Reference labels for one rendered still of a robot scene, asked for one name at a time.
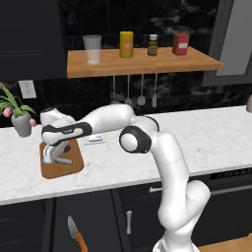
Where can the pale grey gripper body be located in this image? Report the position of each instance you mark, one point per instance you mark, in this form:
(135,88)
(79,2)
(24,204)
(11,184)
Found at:
(50,154)

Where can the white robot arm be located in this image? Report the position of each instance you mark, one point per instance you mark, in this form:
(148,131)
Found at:
(170,170)

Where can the brown wooden cutting board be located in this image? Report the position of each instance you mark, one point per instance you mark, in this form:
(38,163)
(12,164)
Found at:
(62,170)

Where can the white and blue peeler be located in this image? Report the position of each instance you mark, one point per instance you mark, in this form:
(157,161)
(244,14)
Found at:
(95,138)

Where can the potted plant in grey vase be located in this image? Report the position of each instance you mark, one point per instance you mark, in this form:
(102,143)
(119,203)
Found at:
(21,124)

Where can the hanging metal utensil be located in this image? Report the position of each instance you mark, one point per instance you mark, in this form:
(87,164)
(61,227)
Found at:
(114,90)
(154,100)
(128,90)

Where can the dark lower cupboard door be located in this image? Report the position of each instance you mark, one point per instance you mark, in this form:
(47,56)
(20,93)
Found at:
(95,223)

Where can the dark lower cupboard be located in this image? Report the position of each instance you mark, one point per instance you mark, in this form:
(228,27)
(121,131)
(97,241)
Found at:
(21,228)

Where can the dark cupboard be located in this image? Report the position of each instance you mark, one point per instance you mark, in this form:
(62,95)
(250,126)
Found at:
(31,36)
(21,228)

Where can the hanging metal spatula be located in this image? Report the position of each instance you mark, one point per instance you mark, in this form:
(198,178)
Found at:
(141,99)

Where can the dark narrow cupboard door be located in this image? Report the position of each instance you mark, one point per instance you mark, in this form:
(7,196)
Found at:
(144,216)

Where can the clear drinking glass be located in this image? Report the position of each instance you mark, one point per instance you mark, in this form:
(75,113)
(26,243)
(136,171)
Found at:
(92,49)

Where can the dark upper cupboard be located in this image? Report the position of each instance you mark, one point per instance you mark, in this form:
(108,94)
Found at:
(31,36)

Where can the yellow canister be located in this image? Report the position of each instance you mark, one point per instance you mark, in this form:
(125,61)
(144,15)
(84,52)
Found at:
(126,45)

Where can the small brown bottle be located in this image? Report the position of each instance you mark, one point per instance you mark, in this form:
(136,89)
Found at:
(152,47)

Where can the red box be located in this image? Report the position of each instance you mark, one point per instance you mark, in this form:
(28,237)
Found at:
(180,44)

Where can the black dishwasher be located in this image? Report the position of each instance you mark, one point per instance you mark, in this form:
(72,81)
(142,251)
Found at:
(229,213)

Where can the pale grey rounded object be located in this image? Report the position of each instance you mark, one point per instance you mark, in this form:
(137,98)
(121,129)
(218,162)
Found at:
(249,108)

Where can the white wall outlet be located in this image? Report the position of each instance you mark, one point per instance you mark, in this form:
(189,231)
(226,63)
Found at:
(27,89)

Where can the wooden wall shelf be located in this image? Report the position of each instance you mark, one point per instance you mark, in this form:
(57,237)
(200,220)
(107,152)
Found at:
(144,64)

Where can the grey window frame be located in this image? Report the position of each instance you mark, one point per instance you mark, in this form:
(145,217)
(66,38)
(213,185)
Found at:
(214,39)

